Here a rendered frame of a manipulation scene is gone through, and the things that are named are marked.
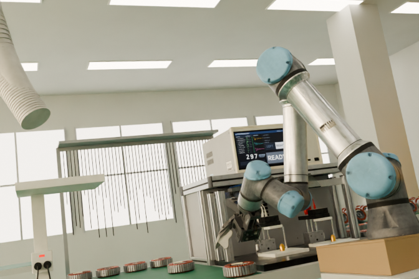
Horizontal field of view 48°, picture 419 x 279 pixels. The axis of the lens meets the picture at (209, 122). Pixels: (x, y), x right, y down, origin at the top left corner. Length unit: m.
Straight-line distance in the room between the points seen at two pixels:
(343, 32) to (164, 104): 3.75
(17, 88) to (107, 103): 5.96
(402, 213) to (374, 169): 0.19
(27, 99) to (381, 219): 1.81
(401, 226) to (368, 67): 4.86
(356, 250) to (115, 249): 7.03
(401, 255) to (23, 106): 1.89
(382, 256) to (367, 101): 4.80
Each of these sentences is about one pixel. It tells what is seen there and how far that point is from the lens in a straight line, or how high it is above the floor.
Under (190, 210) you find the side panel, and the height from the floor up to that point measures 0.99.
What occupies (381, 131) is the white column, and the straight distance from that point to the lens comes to 6.03.
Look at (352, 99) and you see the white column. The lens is 6.27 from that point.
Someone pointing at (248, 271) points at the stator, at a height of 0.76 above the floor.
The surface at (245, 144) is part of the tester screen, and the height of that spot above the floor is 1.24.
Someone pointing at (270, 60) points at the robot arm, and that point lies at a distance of 1.43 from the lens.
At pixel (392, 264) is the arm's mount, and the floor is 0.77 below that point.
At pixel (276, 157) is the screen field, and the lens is 2.14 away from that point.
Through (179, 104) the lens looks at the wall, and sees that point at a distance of 8.82.
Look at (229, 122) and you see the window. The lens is 9.08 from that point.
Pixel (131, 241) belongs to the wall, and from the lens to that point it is 8.28.
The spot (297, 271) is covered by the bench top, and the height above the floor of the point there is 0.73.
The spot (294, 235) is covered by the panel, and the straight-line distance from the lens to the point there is 2.28.
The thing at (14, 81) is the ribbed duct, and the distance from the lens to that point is 2.64.
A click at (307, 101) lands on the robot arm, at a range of 1.38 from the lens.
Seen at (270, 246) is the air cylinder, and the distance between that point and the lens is 2.08.
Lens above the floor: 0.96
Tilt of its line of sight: 11 degrees up
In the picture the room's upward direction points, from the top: 8 degrees counter-clockwise
